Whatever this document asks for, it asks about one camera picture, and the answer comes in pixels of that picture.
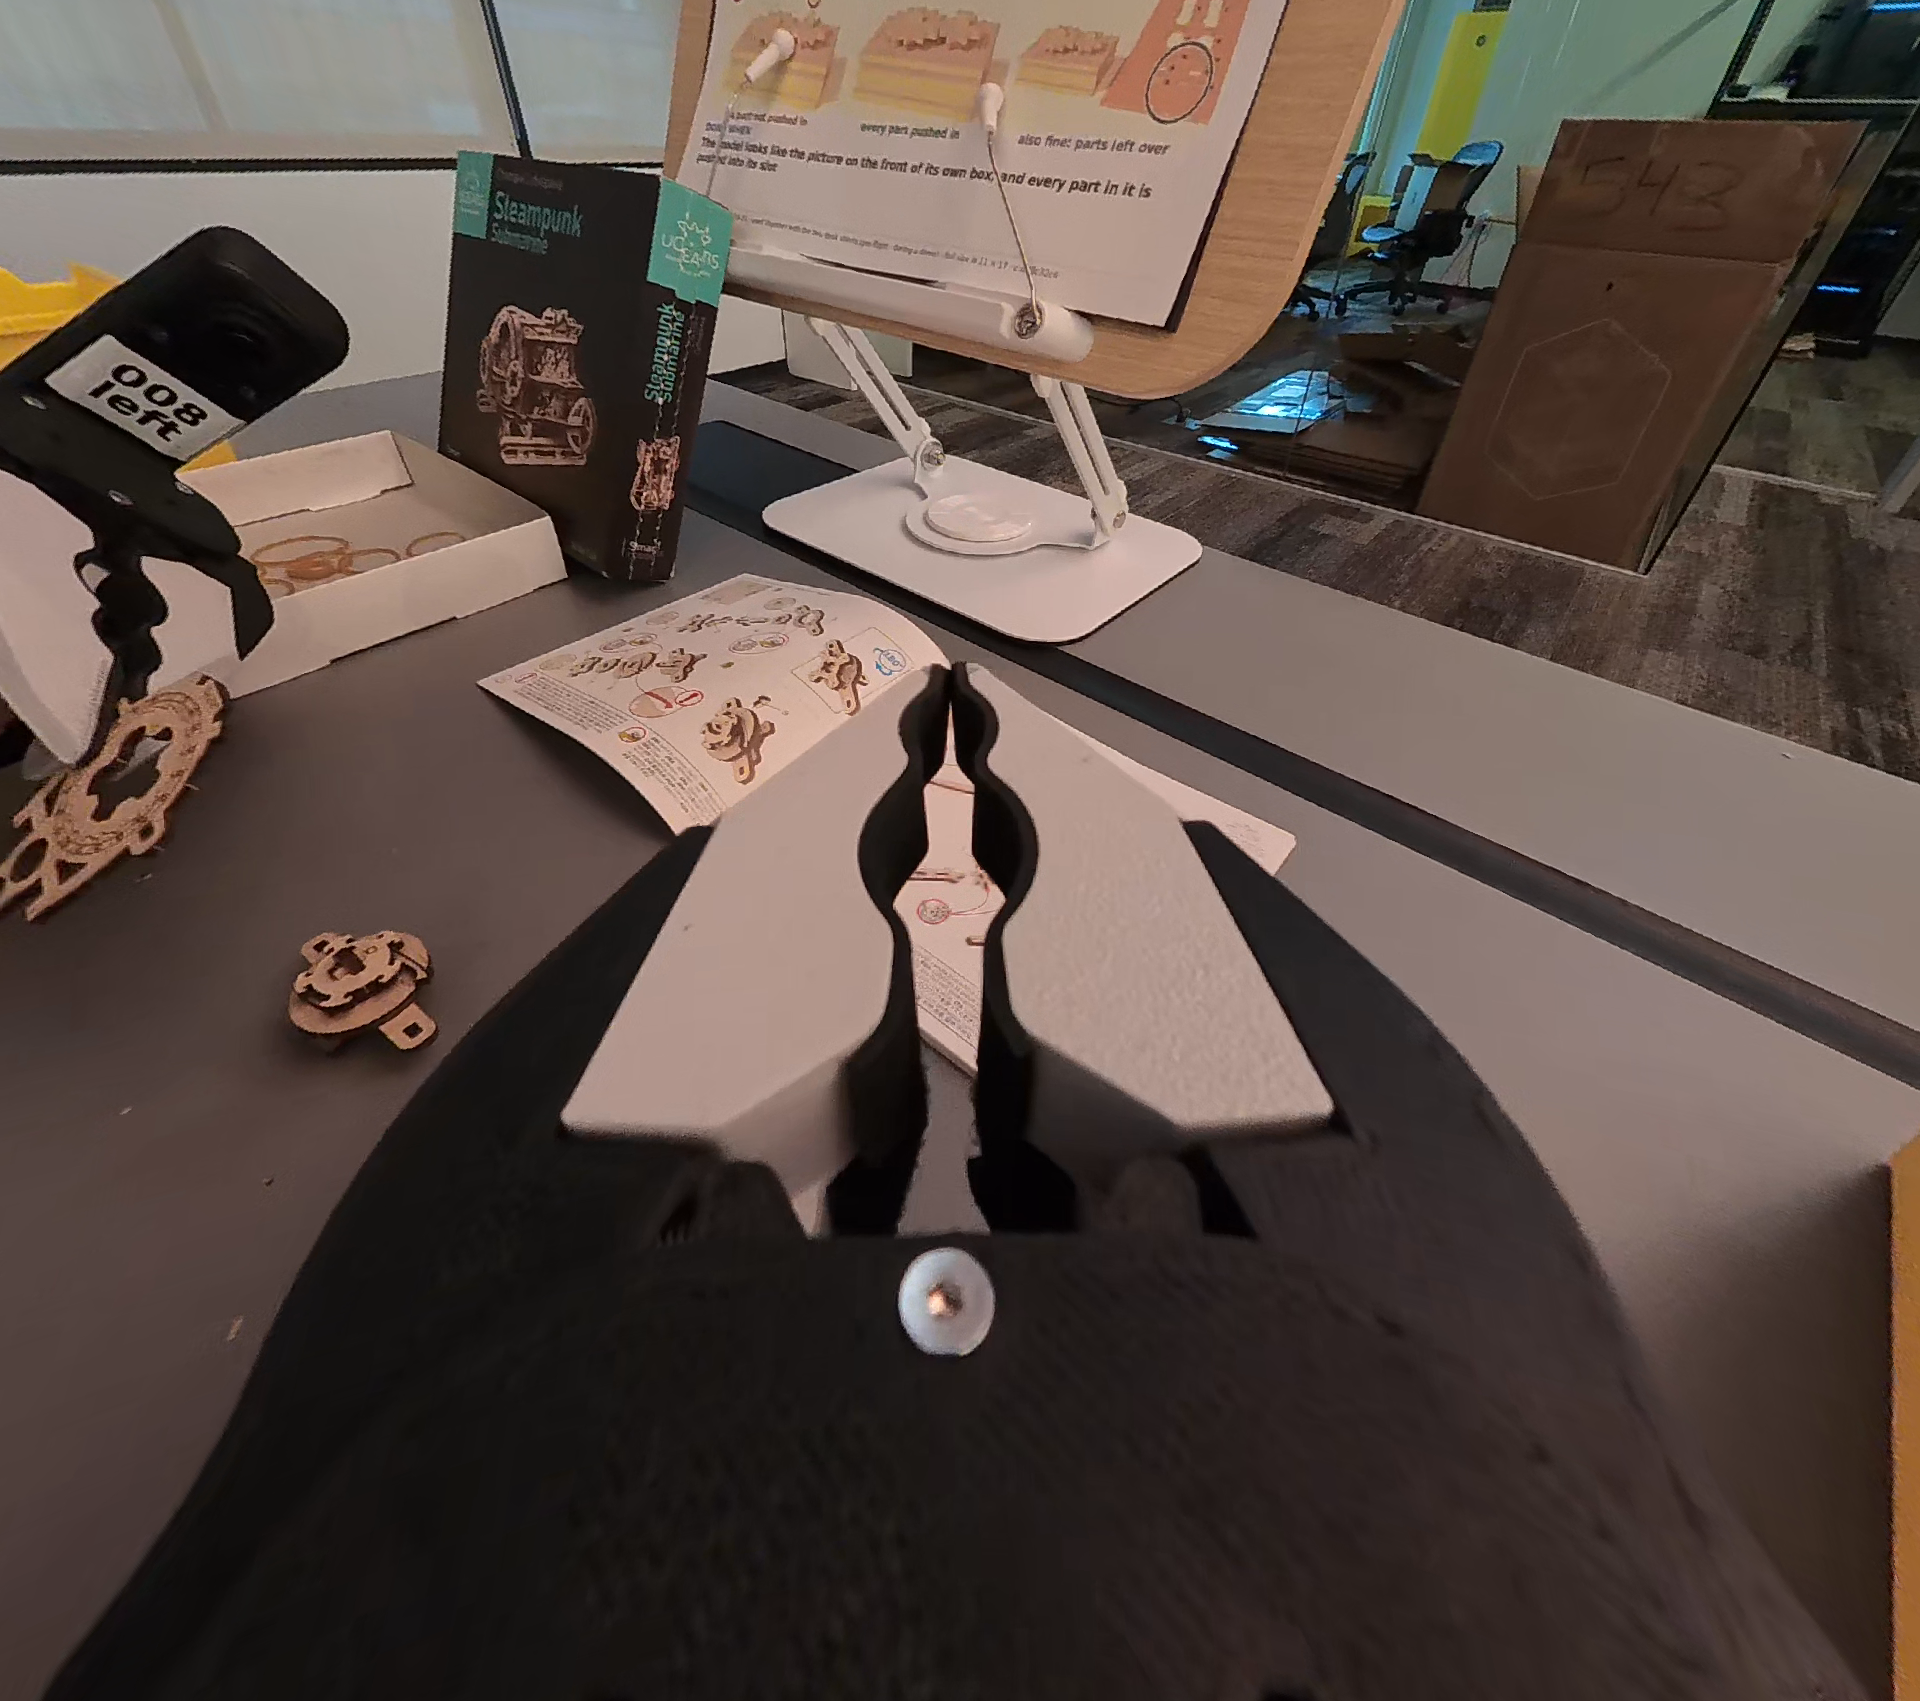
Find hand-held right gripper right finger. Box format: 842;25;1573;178
955;663;1337;1234

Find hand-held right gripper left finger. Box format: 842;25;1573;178
562;663;962;1239

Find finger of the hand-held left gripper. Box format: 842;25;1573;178
0;469;174;768

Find wooden gear-shaped model part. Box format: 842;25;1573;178
0;677;231;923

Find small wooden model assembly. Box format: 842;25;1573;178
287;929;439;1059

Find black model kit box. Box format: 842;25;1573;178
437;150;731;580

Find yellow plastic bin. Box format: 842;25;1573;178
0;261;113;374

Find white cardboard tray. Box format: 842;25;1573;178
150;429;572;699

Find illustrated instruction booklet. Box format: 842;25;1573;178
476;572;1295;1077

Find flattened cardboard pile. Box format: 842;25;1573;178
1290;320;1480;500

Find wooden book stand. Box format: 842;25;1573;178
659;0;1498;644

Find black office chair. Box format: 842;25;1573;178
1292;152;1373;320
1356;162;1487;315

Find large brown cardboard box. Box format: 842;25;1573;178
1416;118;1869;571

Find yellow panel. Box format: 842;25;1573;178
1416;7;1518;203

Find printed instruction sheet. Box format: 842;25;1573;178
696;0;1360;330

